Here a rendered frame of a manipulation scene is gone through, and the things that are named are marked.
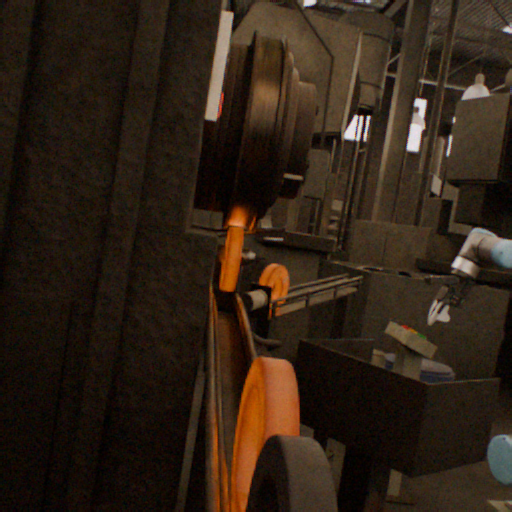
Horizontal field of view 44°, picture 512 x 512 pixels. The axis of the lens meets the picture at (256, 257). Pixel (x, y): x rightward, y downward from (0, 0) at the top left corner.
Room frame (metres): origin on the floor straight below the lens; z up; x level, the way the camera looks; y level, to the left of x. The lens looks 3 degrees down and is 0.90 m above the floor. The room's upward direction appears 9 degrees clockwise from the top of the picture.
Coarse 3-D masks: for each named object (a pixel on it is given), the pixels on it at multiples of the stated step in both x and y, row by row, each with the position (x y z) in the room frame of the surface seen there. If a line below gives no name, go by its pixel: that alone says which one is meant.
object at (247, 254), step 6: (222, 246) 1.51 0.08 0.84; (216, 252) 1.50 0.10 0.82; (222, 252) 1.51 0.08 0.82; (246, 252) 1.52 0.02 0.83; (252, 252) 1.53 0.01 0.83; (216, 258) 1.51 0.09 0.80; (222, 258) 1.51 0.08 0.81; (246, 258) 1.51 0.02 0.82; (252, 258) 1.52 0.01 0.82; (240, 264) 1.52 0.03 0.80; (246, 264) 1.52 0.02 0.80
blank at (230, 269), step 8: (232, 232) 1.49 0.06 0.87; (240, 232) 1.49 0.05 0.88; (232, 240) 1.47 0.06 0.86; (240, 240) 1.47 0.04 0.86; (232, 248) 1.46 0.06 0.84; (240, 248) 1.46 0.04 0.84; (232, 256) 1.45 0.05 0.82; (240, 256) 1.46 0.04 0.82; (224, 264) 1.56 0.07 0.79; (232, 264) 1.45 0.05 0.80; (224, 272) 1.46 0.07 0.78; (232, 272) 1.46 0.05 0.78; (224, 280) 1.47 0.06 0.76; (232, 280) 1.47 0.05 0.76; (224, 288) 1.49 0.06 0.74; (232, 288) 1.49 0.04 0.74
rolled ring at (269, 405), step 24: (264, 360) 0.63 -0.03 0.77; (264, 384) 0.59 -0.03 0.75; (288, 384) 0.59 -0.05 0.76; (240, 408) 0.71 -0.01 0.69; (264, 408) 0.57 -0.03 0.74; (288, 408) 0.57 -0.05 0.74; (240, 432) 0.69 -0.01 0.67; (264, 432) 0.56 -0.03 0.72; (288, 432) 0.56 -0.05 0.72; (240, 456) 0.69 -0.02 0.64; (240, 480) 0.67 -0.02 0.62; (240, 504) 0.63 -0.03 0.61
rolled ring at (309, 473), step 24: (264, 456) 0.49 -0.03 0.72; (288, 456) 0.43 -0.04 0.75; (312, 456) 0.43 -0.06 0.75; (264, 480) 0.49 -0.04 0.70; (288, 480) 0.41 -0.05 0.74; (312, 480) 0.41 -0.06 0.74; (264, 504) 0.51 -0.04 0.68; (288, 504) 0.40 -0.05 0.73; (312, 504) 0.39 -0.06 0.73; (336, 504) 0.40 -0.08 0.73
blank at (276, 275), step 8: (272, 264) 2.01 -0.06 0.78; (264, 272) 1.97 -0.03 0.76; (272, 272) 1.96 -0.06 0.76; (280, 272) 2.01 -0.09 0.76; (264, 280) 1.95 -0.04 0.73; (272, 280) 1.97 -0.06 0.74; (280, 280) 2.02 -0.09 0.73; (280, 288) 2.04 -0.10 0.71; (272, 296) 1.98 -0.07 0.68; (280, 296) 2.03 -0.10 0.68
